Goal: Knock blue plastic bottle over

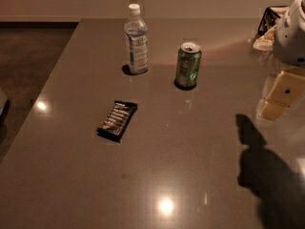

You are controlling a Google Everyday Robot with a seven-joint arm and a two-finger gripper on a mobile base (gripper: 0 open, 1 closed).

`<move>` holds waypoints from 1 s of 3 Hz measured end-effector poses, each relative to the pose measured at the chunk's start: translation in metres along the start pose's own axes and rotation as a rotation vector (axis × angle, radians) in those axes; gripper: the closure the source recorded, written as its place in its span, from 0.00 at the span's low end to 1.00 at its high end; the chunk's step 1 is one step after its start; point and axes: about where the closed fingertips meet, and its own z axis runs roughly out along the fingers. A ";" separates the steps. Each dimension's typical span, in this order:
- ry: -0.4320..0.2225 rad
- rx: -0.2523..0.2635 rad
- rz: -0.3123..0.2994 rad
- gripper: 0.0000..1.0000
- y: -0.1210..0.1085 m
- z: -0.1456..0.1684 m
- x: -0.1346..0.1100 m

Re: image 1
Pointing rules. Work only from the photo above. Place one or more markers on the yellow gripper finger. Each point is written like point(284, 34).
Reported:
point(280, 92)
point(265, 42)

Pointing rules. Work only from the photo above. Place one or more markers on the clear blue-label plastic bottle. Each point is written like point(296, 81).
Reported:
point(136, 37)

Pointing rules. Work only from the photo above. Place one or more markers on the green soda can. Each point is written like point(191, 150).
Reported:
point(188, 64)

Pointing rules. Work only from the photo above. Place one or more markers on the black snack bar wrapper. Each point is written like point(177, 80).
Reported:
point(117, 120)

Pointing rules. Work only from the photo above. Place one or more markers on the grey object at left edge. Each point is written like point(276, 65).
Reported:
point(3, 101)

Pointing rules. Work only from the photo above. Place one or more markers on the black wire rack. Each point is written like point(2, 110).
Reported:
point(269, 18)

